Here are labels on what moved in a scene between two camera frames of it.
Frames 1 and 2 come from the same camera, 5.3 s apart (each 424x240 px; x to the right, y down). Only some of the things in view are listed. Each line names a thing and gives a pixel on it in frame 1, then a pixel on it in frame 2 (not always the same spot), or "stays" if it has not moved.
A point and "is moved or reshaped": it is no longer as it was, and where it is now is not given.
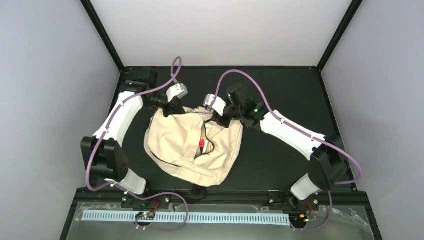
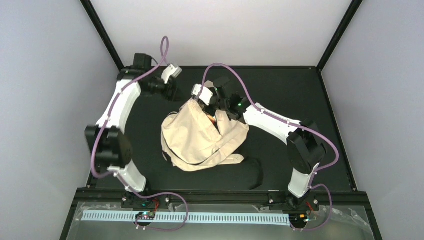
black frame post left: [88, 6] stays
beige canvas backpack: [189, 145] is moved or reshaped
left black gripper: [175, 105] → [170, 96]
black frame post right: [344, 23] stays
